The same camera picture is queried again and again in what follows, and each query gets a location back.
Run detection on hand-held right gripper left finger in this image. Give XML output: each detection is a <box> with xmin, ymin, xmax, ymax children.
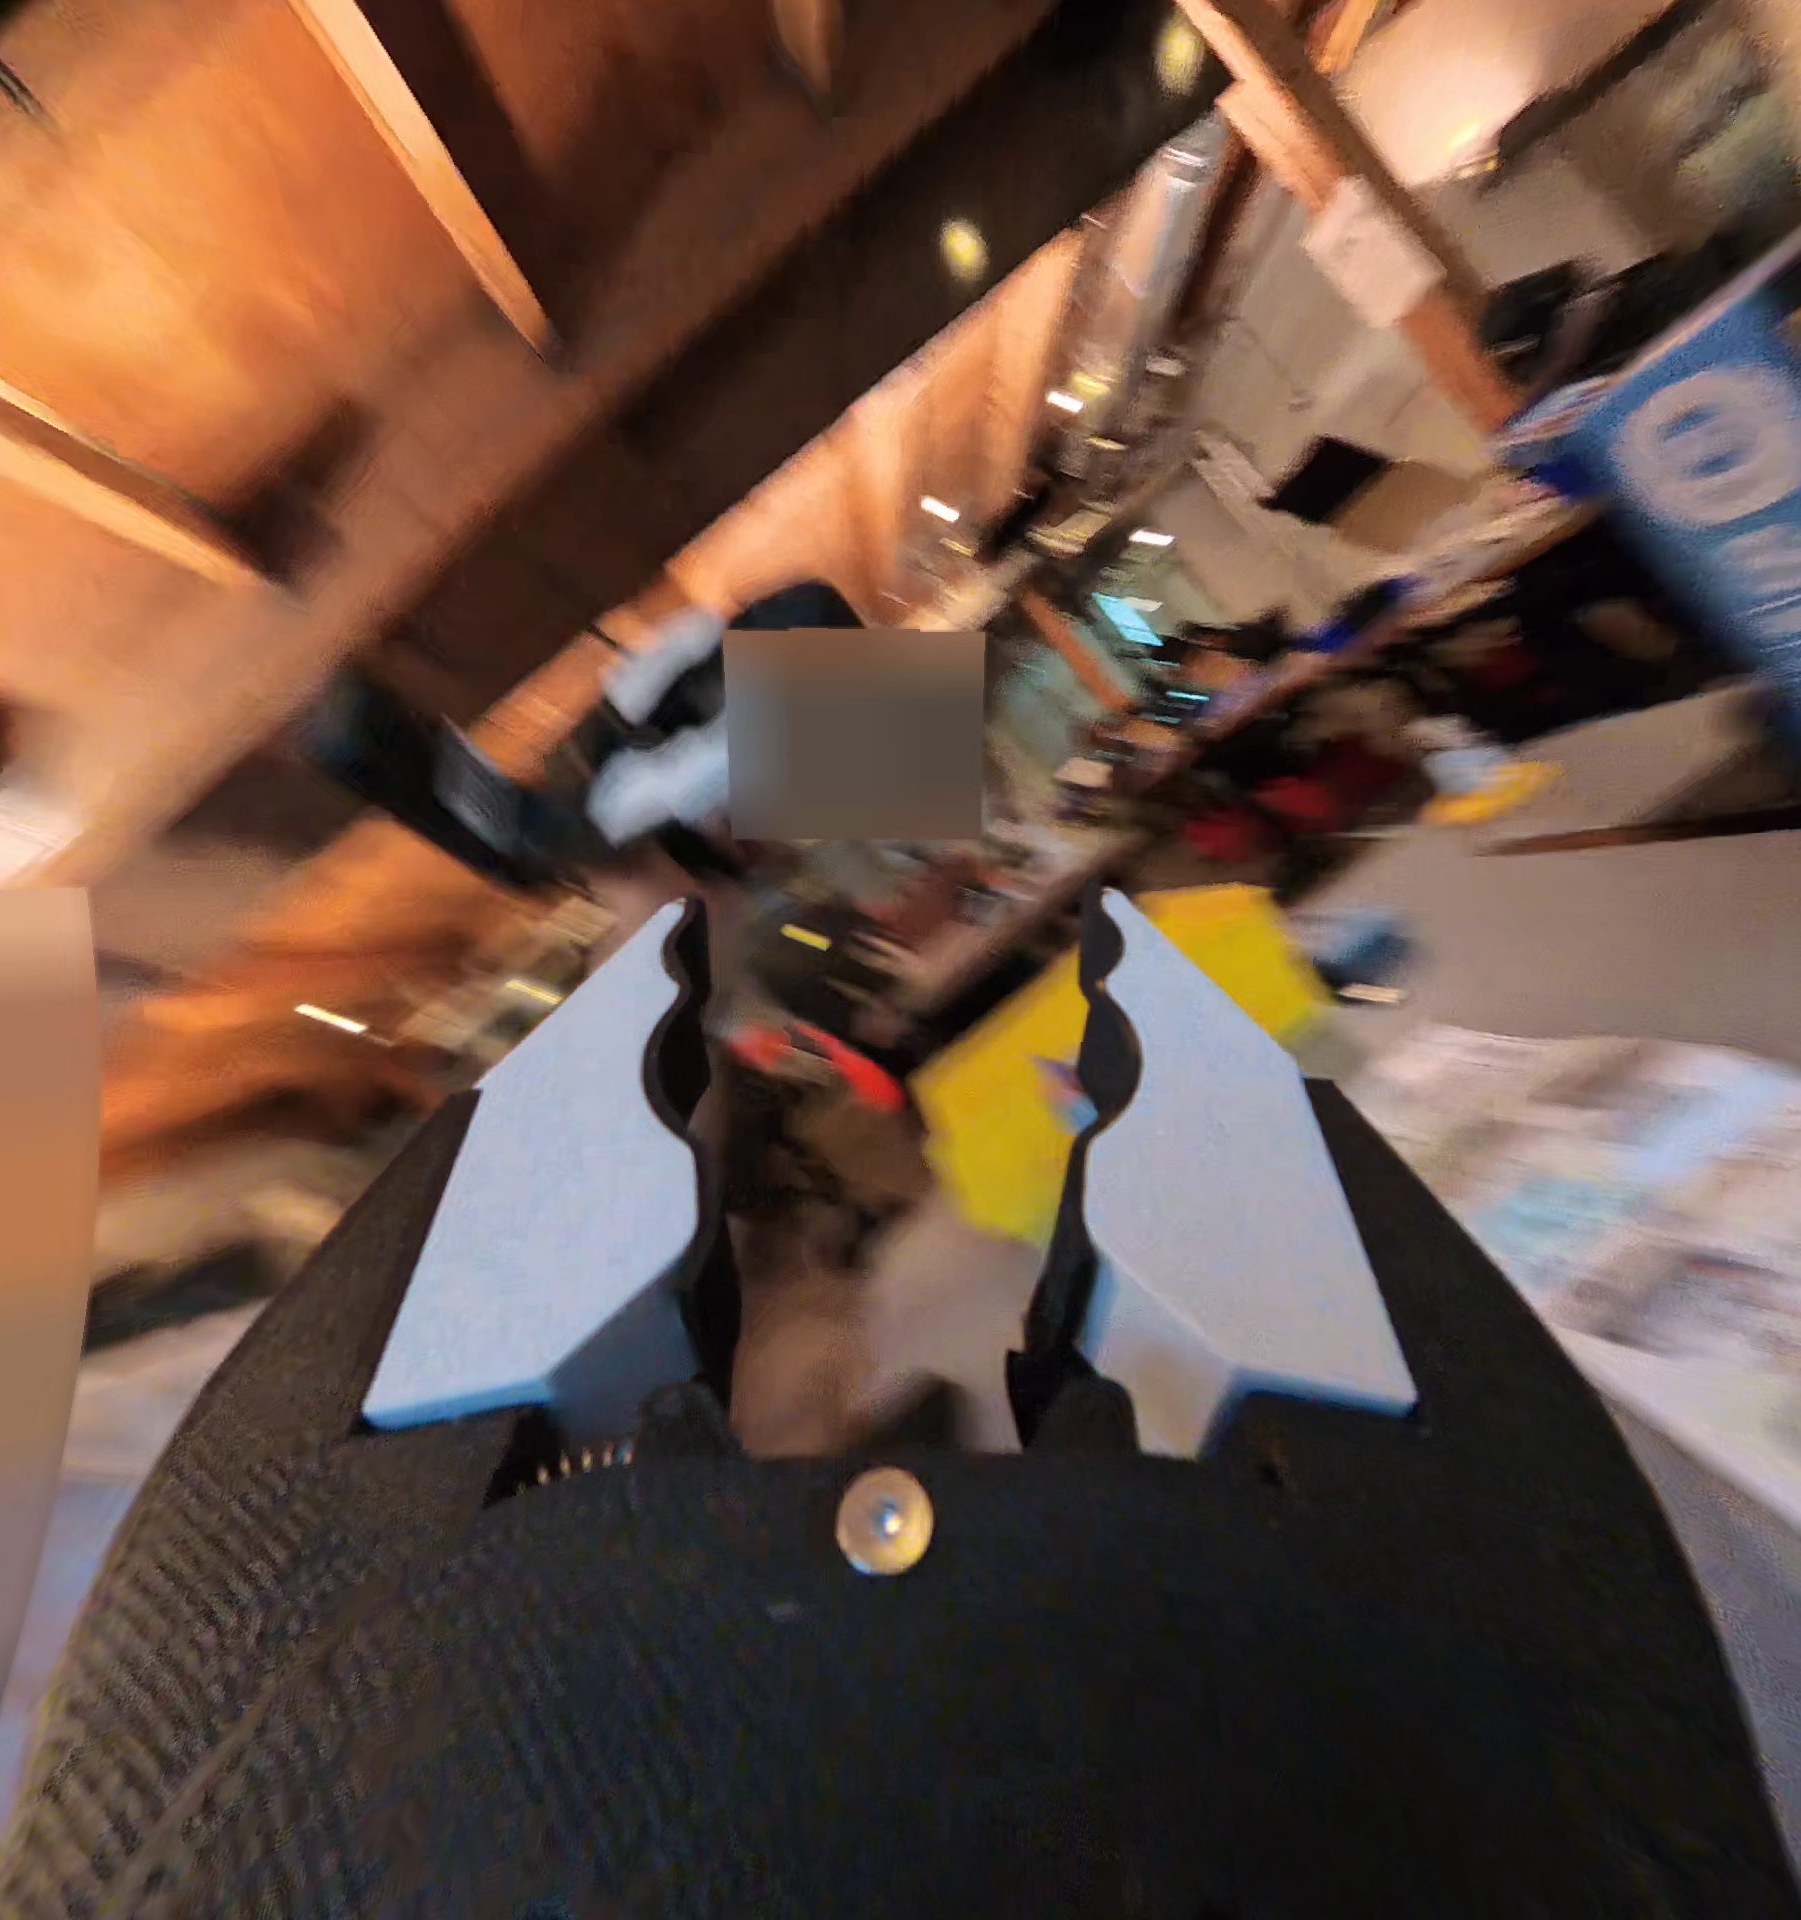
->
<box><xmin>361</xmin><ymin>896</ymin><xmax>740</xmax><ymax>1450</ymax></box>

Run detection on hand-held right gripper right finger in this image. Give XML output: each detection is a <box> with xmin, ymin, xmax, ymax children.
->
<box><xmin>1008</xmin><ymin>884</ymin><xmax>1421</xmax><ymax>1461</ymax></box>

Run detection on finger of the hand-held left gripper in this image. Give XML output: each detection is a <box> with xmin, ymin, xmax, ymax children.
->
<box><xmin>601</xmin><ymin>605</ymin><xmax>728</xmax><ymax>726</ymax></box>
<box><xmin>588</xmin><ymin>738</ymin><xmax>728</xmax><ymax>847</ymax></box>

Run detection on grey desk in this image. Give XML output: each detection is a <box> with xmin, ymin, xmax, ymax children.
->
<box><xmin>840</xmin><ymin>682</ymin><xmax>1801</xmax><ymax>1920</ymax></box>

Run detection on yellow plastic bin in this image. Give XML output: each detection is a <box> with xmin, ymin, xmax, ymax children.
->
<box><xmin>904</xmin><ymin>884</ymin><xmax>1329</xmax><ymax>1251</ymax></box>

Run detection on open instruction booklet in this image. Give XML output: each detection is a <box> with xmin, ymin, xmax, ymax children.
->
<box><xmin>1364</xmin><ymin>1027</ymin><xmax>1801</xmax><ymax>1442</ymax></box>

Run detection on robot kit box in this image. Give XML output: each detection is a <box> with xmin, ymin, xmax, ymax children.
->
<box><xmin>1493</xmin><ymin>225</ymin><xmax>1801</xmax><ymax>761</ymax></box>

